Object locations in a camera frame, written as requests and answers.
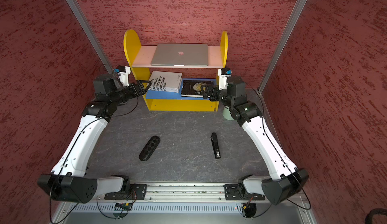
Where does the aluminium mounting rail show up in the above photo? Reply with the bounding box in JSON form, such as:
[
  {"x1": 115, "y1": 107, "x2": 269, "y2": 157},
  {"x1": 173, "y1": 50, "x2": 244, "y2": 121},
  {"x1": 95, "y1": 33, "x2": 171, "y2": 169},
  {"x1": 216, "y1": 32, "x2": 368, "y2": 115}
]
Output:
[{"x1": 91, "y1": 182, "x2": 269, "y2": 202}]

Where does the white book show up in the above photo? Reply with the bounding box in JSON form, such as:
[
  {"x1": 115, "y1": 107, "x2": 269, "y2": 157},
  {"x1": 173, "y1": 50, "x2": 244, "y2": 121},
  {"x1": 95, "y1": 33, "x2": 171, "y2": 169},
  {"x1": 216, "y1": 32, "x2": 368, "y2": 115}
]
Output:
[{"x1": 149, "y1": 71, "x2": 182, "y2": 93}]

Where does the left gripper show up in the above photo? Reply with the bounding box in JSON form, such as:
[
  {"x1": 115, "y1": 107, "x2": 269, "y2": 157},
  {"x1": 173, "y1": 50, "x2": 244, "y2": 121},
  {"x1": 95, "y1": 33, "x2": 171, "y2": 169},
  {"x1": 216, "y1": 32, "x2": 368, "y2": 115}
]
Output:
[{"x1": 110, "y1": 79, "x2": 152, "y2": 105}]

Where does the silver laptop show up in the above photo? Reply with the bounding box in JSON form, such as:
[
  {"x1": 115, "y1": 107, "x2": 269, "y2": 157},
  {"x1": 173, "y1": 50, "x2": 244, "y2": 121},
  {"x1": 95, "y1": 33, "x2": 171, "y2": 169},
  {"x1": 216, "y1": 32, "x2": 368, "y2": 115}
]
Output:
[{"x1": 151, "y1": 44, "x2": 209, "y2": 67}]

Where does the black book with gold emblem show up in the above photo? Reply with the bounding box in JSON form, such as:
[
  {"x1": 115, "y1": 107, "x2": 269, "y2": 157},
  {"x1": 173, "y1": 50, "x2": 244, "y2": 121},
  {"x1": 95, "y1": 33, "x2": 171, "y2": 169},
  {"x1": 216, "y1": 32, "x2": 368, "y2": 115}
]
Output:
[{"x1": 181, "y1": 79, "x2": 214, "y2": 98}]

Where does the black stapler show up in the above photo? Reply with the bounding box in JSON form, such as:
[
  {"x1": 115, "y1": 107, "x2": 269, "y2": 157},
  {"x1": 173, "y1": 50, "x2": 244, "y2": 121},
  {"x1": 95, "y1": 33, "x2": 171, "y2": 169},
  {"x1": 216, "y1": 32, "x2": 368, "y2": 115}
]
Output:
[{"x1": 211, "y1": 132, "x2": 221, "y2": 159}]

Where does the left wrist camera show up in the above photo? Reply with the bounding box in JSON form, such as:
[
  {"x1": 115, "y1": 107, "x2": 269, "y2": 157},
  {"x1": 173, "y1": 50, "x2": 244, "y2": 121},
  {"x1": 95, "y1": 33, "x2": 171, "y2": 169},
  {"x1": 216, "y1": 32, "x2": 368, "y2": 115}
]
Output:
[{"x1": 115, "y1": 66, "x2": 131, "y2": 86}]

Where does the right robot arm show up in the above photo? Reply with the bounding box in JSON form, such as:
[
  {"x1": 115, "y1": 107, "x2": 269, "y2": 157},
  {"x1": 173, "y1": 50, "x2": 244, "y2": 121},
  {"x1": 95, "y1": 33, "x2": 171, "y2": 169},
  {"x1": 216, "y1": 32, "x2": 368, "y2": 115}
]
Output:
[{"x1": 201, "y1": 76, "x2": 309, "y2": 205}]

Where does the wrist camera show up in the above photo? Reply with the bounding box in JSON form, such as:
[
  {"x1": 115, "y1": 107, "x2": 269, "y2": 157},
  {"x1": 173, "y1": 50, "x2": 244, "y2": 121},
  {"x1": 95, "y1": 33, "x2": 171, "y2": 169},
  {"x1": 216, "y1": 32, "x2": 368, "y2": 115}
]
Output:
[
  {"x1": 217, "y1": 67, "x2": 232, "y2": 90},
  {"x1": 115, "y1": 66, "x2": 131, "y2": 86}
]

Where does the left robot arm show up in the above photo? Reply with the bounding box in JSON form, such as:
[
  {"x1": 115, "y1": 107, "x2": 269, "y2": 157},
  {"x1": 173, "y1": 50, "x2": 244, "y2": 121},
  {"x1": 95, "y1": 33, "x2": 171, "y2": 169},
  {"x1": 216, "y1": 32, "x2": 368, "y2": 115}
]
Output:
[{"x1": 37, "y1": 73, "x2": 152, "y2": 203}]

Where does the black glasses case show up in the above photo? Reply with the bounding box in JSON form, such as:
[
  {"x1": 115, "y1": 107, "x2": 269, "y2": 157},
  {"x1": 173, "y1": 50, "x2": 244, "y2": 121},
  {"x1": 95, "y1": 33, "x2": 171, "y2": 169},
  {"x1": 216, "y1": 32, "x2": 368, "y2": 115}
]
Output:
[{"x1": 139, "y1": 136, "x2": 160, "y2": 161}]

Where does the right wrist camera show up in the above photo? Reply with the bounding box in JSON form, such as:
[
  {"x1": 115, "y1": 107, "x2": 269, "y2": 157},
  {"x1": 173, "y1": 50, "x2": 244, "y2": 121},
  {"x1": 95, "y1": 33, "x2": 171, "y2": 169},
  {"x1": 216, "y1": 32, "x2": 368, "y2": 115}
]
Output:
[{"x1": 217, "y1": 67, "x2": 232, "y2": 90}]

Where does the yellow shelf with pink board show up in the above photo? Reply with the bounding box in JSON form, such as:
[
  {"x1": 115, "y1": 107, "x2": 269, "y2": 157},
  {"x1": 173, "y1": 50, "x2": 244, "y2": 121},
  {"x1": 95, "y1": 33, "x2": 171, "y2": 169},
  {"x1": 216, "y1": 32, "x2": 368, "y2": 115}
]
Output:
[{"x1": 123, "y1": 29, "x2": 228, "y2": 112}]

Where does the green pencil cup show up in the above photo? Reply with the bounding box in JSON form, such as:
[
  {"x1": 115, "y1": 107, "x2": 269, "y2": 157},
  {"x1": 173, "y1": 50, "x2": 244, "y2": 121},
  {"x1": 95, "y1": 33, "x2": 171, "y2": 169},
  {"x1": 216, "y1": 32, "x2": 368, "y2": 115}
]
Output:
[{"x1": 222, "y1": 106, "x2": 234, "y2": 121}]

